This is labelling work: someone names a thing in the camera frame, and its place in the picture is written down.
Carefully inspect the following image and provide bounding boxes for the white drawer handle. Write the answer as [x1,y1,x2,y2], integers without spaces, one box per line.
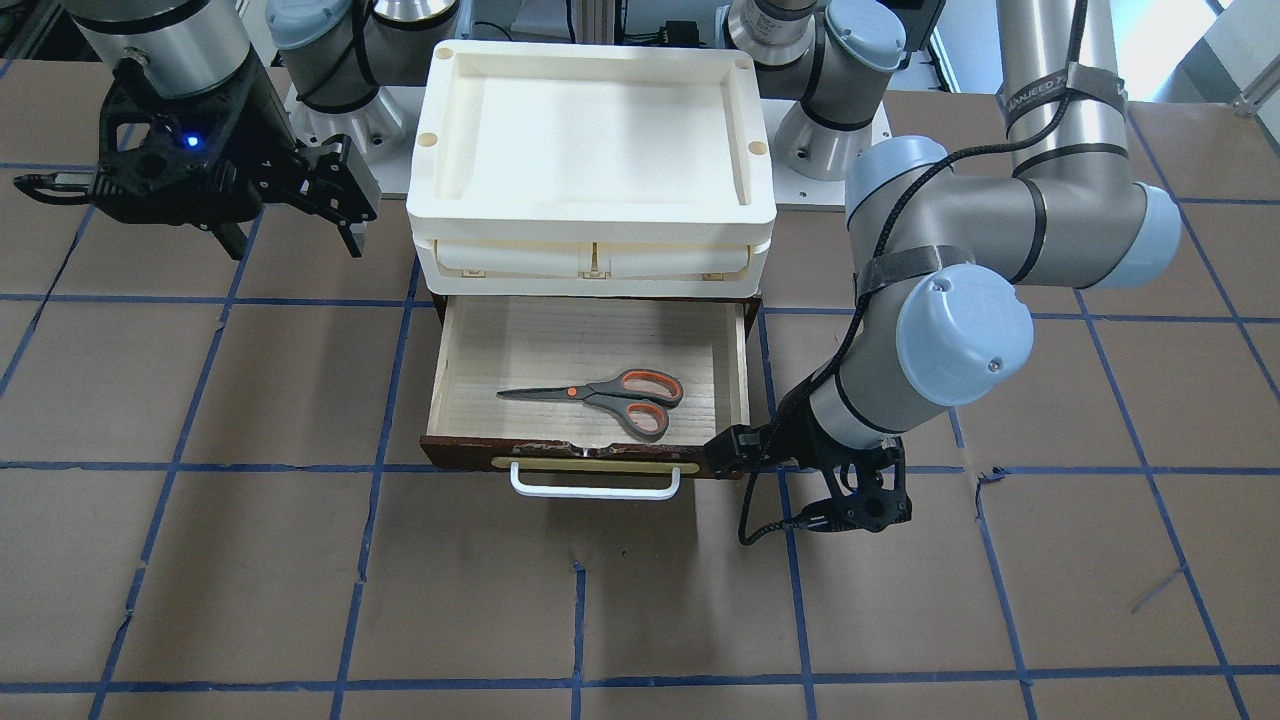
[509,462,681,501]

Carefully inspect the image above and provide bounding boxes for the brown paper table cover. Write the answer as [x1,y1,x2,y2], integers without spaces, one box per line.
[3,60,1277,719]

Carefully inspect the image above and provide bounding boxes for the grey orange scissors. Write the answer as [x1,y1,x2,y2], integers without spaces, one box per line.
[495,368,684,442]

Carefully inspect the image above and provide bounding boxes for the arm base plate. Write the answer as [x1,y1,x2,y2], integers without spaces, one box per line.
[762,99,892,211]
[280,85,431,195]

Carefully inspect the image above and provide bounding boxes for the white plastic tray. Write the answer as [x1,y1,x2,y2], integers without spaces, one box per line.
[406,40,776,299]

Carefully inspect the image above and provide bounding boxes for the light wooden drawer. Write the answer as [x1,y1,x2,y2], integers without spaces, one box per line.
[421,296,759,478]

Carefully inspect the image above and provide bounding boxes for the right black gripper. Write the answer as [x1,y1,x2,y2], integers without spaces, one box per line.
[214,135,381,263]

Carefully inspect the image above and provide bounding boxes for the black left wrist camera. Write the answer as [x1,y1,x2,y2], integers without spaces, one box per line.
[791,437,913,533]

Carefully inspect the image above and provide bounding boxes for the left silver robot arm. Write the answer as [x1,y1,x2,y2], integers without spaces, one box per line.
[705,1,1181,477]

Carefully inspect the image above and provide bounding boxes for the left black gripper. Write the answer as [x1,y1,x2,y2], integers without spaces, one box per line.
[704,424,812,479]

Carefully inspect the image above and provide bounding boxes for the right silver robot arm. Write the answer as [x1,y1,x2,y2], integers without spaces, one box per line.
[14,1,461,260]

